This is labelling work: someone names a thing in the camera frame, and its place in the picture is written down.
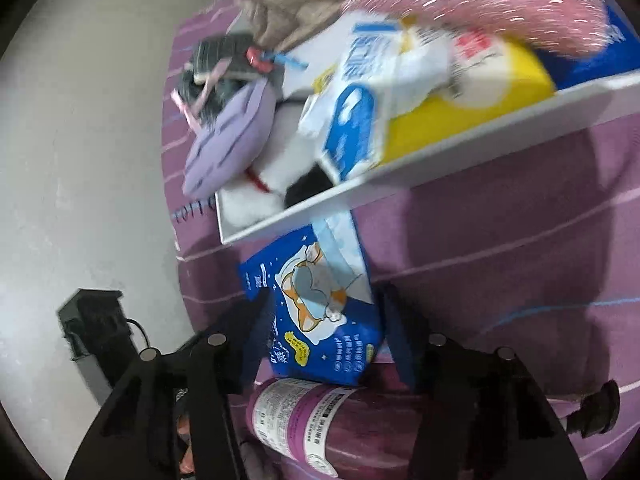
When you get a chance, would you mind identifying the white cardboard box tray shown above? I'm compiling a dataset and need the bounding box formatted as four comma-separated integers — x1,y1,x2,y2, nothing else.
218,40,639,245

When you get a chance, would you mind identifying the lavender soft pouch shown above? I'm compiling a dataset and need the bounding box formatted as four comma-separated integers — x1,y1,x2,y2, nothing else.
182,78,277,200

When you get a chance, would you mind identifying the green plaid cloth doll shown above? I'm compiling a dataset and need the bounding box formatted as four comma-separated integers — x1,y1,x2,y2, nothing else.
171,32,309,134

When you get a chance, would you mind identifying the white black plush toy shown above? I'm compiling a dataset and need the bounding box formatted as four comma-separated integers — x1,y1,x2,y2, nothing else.
217,103,333,230

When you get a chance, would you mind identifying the blue white bandage packet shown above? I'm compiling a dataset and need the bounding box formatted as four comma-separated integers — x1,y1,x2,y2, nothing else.
297,8,501,183

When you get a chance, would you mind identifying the person's left hand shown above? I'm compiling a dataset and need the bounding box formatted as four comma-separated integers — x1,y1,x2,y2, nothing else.
176,414,195,478

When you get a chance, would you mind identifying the purple striped bed sheet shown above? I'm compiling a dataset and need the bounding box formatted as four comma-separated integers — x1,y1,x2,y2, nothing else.
162,9,639,479

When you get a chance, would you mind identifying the purple pump bottle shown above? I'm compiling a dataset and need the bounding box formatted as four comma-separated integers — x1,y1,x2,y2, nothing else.
245,363,620,479

